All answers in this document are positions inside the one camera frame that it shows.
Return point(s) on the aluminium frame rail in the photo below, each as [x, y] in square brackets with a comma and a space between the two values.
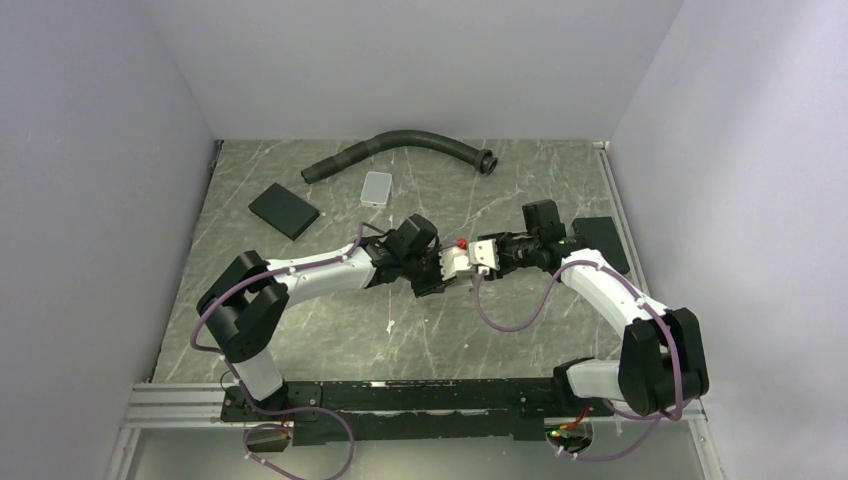
[173, 405]

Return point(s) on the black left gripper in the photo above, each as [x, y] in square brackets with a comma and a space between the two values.
[437, 284]

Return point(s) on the black mounting base rail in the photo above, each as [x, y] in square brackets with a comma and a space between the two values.
[329, 411]

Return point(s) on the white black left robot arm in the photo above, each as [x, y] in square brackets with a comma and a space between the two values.
[243, 307]

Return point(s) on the black flat rectangular box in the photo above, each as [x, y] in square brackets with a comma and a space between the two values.
[284, 211]

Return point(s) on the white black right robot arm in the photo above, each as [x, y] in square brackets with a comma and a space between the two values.
[661, 366]

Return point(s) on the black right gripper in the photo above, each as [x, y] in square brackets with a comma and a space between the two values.
[502, 272]

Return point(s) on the clear white plastic case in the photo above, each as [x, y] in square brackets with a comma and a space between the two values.
[377, 189]

